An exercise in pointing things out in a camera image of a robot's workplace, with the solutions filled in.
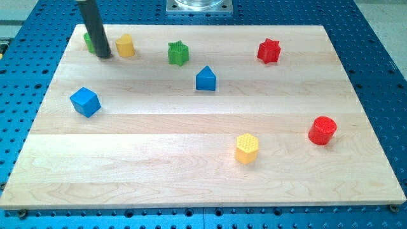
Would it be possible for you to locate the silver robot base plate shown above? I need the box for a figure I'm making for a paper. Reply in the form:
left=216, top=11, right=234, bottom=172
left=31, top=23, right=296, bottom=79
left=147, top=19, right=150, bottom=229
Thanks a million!
left=165, top=0, right=233, bottom=15

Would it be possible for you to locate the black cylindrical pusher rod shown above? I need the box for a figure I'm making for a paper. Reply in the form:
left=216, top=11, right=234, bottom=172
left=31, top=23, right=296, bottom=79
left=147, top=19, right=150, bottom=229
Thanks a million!
left=76, top=0, right=111, bottom=59

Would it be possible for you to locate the blue cube block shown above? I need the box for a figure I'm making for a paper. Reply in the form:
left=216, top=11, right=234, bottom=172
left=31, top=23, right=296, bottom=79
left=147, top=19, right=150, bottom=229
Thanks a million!
left=70, top=87, right=101, bottom=118

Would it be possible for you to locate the yellow hexagon block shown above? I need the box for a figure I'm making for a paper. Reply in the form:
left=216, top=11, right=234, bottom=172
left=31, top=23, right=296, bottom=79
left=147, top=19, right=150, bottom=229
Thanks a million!
left=235, top=133, right=259, bottom=164

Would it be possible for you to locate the yellow heart block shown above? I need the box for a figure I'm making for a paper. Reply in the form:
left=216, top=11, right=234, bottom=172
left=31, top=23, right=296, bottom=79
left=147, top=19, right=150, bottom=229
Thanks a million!
left=115, top=34, right=135, bottom=57

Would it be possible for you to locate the green star block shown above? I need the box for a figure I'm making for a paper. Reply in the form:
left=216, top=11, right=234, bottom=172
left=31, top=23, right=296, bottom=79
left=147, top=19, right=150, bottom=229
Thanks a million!
left=167, top=40, right=189, bottom=66

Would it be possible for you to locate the red star block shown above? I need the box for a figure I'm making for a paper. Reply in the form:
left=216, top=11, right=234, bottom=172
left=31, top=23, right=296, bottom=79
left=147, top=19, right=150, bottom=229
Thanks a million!
left=257, top=38, right=281, bottom=64

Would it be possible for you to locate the light wooden board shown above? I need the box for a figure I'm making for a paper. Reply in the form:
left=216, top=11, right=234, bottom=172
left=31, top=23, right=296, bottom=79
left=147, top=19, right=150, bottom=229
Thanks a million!
left=1, top=24, right=406, bottom=210

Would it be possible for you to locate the green block behind rod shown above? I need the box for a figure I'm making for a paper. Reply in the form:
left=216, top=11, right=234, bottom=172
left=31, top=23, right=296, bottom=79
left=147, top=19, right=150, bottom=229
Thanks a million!
left=83, top=32, right=95, bottom=54

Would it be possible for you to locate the red cylinder block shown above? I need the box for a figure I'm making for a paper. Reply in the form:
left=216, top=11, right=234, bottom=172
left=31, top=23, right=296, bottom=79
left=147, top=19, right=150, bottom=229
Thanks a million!
left=308, top=116, right=337, bottom=145

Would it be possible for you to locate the blue triangular prism block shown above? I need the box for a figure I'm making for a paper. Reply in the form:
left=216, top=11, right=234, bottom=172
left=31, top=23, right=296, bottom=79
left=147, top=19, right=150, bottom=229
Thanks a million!
left=195, top=66, right=217, bottom=91

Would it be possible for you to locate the blue perforated table plate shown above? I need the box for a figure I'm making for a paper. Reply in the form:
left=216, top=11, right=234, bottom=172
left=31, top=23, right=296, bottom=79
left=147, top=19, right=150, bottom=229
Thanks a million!
left=1, top=0, right=406, bottom=228

